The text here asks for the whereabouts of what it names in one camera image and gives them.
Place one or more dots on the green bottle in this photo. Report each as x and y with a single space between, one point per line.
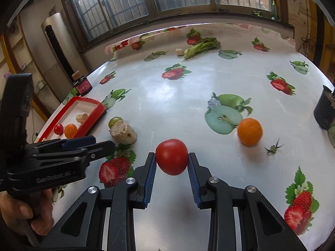
274 10

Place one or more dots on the red rectangular tray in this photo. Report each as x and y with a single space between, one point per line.
83 106

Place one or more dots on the red cherry tomato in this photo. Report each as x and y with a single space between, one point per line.
58 128
171 160

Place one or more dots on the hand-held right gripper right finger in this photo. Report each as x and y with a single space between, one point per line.
193 180

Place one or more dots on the person's left hand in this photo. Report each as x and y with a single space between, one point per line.
15 206

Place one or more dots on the green fruit calyx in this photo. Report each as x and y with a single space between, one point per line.
273 147

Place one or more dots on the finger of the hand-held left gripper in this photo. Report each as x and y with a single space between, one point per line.
102 147
78 142

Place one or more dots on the orange mandarin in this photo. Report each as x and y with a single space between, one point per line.
70 130
250 132

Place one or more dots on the green bok choy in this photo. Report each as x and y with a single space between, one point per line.
201 47

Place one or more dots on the dark jar with red label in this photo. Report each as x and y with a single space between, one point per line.
83 85

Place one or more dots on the wooden wall shelf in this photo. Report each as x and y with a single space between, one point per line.
15 52

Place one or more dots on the beige cork stopper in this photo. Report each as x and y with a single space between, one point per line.
76 75
179 51
82 117

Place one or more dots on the green grape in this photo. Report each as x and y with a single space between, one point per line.
115 121

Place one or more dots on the black cup with stick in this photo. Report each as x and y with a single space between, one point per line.
323 109

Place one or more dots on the standing air conditioner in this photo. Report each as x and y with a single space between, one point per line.
56 44

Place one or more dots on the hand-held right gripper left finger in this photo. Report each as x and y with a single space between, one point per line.
149 180

